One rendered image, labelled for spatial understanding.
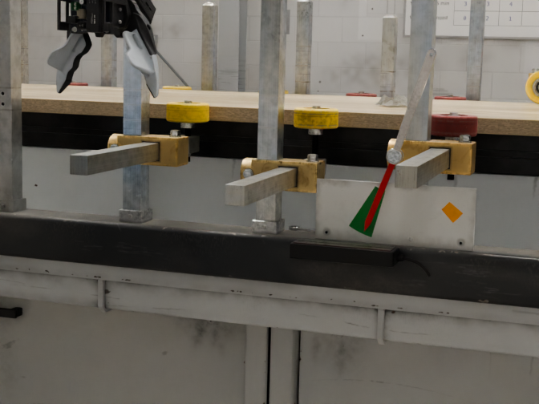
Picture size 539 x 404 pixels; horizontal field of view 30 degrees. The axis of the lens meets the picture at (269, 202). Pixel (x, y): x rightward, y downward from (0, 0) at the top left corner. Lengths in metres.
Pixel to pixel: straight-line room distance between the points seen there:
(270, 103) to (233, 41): 7.62
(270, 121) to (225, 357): 0.58
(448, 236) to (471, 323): 0.16
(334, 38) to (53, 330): 7.16
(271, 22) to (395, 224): 0.39
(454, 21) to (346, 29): 0.97
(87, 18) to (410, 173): 0.46
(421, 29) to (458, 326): 0.49
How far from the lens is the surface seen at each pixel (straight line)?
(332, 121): 1.79
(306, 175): 1.66
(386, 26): 2.74
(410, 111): 1.58
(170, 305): 1.83
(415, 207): 1.63
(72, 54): 1.40
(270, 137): 1.68
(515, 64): 8.80
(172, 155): 1.74
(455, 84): 8.88
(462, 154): 1.61
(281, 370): 1.99
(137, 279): 1.83
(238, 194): 1.43
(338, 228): 1.66
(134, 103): 1.78
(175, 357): 2.11
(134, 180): 1.79
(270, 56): 1.68
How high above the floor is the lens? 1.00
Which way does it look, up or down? 8 degrees down
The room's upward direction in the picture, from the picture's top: 1 degrees clockwise
